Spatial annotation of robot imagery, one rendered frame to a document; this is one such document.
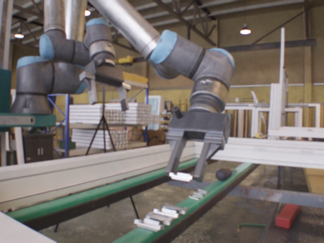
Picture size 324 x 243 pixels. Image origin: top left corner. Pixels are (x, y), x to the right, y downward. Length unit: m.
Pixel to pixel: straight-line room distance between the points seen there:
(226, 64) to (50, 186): 0.51
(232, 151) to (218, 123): 0.63
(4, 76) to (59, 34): 0.43
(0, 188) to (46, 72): 0.81
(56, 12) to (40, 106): 0.43
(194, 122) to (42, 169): 0.35
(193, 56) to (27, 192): 0.48
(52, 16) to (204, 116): 0.75
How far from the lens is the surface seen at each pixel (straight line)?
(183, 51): 0.63
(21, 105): 1.24
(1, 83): 1.34
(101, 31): 0.95
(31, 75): 1.26
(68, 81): 1.29
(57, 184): 0.62
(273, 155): 1.13
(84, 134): 5.69
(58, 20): 1.09
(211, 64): 0.64
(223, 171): 0.73
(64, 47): 1.01
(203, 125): 0.54
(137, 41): 0.79
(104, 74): 0.86
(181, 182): 0.94
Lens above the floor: 1.04
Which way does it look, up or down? 1 degrees down
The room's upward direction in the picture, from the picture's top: 1 degrees clockwise
